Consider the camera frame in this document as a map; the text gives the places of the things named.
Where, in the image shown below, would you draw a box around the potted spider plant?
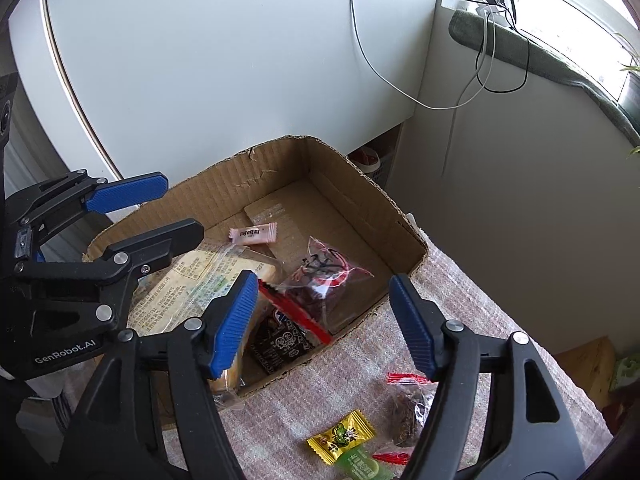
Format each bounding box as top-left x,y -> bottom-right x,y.
612,30 -> 640,161

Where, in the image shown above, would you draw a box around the brown cardboard box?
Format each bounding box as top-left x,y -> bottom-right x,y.
82,135 -> 430,402

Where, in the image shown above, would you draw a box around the clear cracker packet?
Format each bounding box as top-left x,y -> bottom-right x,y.
127,246 -> 280,407

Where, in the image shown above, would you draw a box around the pink candy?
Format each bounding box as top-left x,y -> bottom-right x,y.
228,222 -> 279,246

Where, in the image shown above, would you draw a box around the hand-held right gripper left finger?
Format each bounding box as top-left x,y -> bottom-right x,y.
65,270 -> 259,480

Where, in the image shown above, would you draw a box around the white cabinet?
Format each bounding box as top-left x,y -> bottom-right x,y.
9,0 -> 442,203

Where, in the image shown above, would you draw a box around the grey windowsill cloth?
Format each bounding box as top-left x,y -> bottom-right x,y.
448,9 -> 640,145

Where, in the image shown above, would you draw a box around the green candy in clear wrapper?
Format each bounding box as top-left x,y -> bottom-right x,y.
334,449 -> 398,480

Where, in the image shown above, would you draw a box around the white basket with red item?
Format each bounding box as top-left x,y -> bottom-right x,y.
347,144 -> 390,187

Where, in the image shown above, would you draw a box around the white framed window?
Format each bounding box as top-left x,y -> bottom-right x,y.
492,0 -> 640,106

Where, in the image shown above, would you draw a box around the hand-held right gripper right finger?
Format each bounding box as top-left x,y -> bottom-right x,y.
389,274 -> 586,480

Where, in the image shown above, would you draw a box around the white cable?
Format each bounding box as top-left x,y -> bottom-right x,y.
347,0 -> 497,181

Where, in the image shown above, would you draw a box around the dark chocolate bar blue letters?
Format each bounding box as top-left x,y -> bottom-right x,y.
248,305 -> 323,376

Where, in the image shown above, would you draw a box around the green printed bag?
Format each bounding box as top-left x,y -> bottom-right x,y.
606,347 -> 640,393

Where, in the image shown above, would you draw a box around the yellow wrapped candy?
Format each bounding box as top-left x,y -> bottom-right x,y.
306,409 -> 377,467

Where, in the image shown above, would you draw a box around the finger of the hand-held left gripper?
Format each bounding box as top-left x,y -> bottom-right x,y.
17,170 -> 170,247
15,219 -> 205,322

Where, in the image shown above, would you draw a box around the brownie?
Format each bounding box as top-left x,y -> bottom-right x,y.
372,372 -> 442,467
256,236 -> 375,345

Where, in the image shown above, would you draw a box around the black cable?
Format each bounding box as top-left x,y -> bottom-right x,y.
456,0 -> 532,94

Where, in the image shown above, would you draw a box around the pink plaid blanket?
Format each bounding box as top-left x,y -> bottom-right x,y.
65,232 -> 615,480

